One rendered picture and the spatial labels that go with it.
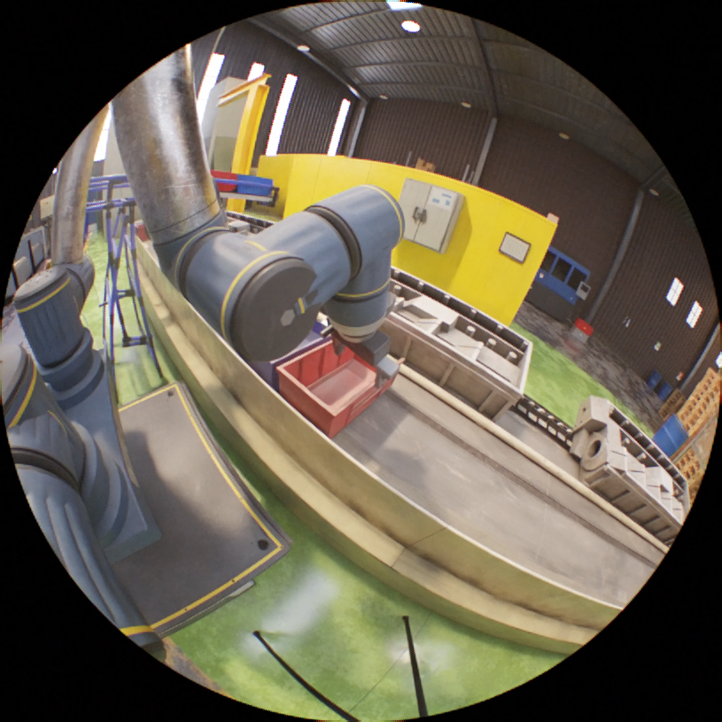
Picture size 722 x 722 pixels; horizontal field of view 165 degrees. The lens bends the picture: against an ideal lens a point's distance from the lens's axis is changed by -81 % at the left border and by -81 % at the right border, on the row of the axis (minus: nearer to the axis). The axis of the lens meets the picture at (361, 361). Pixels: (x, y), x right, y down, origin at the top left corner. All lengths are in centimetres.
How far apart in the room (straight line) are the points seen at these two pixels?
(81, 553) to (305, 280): 38
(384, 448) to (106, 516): 69
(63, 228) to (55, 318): 33
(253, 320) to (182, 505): 93
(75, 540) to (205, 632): 109
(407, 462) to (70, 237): 126
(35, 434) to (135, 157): 35
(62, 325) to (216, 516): 79
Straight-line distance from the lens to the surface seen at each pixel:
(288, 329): 24
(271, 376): 66
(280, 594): 131
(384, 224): 31
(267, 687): 143
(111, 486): 62
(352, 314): 37
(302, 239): 24
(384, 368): 48
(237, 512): 100
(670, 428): 547
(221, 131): 991
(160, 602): 107
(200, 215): 33
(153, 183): 32
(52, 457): 42
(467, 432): 87
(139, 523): 62
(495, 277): 311
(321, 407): 54
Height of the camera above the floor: 130
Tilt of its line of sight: 37 degrees down
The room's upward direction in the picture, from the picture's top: 17 degrees clockwise
